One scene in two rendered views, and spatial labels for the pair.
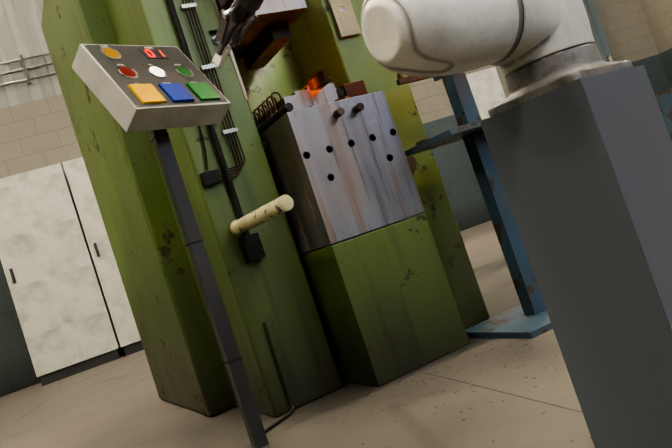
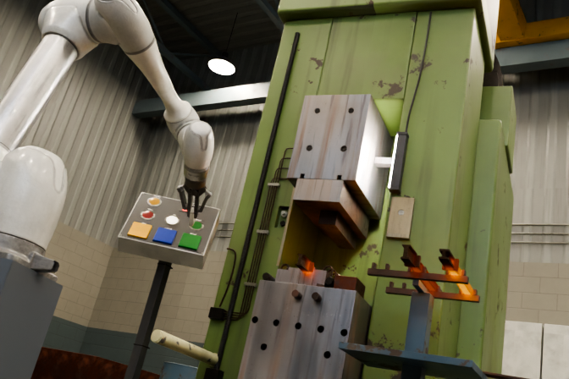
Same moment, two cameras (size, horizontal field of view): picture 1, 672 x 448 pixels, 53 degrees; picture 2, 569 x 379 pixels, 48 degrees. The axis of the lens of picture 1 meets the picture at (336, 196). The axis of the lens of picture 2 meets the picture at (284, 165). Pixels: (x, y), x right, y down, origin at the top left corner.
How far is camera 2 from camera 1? 2.02 m
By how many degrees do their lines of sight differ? 56
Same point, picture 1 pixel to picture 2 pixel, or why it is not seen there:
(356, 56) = (395, 258)
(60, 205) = not seen: hidden behind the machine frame
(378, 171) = (308, 362)
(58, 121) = not seen: hidden behind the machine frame
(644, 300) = not seen: outside the picture
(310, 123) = (273, 295)
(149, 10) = (248, 183)
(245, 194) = (235, 337)
